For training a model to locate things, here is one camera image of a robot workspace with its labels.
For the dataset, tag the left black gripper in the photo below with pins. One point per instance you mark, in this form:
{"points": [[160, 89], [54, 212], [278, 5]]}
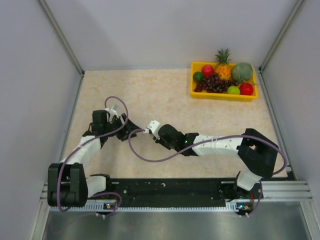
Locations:
{"points": [[126, 129]]}

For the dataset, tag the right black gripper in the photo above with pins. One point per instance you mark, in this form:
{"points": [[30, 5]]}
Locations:
{"points": [[161, 142]]}

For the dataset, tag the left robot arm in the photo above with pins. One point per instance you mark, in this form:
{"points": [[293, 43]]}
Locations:
{"points": [[67, 184]]}

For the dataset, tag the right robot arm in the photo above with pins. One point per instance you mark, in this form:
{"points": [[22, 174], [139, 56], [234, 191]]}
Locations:
{"points": [[257, 152]]}

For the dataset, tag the dark green lime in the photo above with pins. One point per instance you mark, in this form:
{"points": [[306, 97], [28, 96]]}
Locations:
{"points": [[198, 76]]}

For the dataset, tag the purple grape bunch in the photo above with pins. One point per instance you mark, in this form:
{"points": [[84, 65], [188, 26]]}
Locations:
{"points": [[213, 84]]}

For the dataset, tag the yellow plastic tray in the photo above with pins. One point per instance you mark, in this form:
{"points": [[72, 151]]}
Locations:
{"points": [[196, 66]]}

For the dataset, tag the red apple back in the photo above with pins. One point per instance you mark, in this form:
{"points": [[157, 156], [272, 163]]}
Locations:
{"points": [[207, 70]]}

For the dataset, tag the red apple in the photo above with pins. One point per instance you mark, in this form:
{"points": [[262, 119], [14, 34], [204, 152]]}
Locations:
{"points": [[246, 89], [207, 70]]}

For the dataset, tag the light green lime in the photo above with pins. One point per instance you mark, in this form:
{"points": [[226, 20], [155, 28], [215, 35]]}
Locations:
{"points": [[233, 90]]}

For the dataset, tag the pineapple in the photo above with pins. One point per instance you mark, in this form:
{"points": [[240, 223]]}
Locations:
{"points": [[223, 68]]}

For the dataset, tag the red apple front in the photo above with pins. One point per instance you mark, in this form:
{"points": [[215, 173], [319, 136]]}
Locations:
{"points": [[246, 89]]}

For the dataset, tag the green melon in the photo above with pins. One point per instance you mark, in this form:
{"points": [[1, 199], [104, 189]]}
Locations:
{"points": [[242, 72]]}

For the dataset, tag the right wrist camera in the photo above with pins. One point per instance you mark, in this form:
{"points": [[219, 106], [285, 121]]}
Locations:
{"points": [[153, 128]]}

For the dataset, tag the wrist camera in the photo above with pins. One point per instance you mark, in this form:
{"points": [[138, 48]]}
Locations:
{"points": [[153, 128], [112, 113]]}

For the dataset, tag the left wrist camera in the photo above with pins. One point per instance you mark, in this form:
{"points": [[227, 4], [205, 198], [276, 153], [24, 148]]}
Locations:
{"points": [[112, 113]]}

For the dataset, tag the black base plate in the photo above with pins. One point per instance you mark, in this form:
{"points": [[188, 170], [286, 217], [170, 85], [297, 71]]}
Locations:
{"points": [[178, 192]]}

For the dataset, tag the white cable duct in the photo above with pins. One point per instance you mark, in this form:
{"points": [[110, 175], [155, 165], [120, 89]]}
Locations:
{"points": [[102, 207]]}

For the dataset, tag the aluminium frame rail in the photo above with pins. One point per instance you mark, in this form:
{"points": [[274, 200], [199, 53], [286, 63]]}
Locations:
{"points": [[275, 190]]}

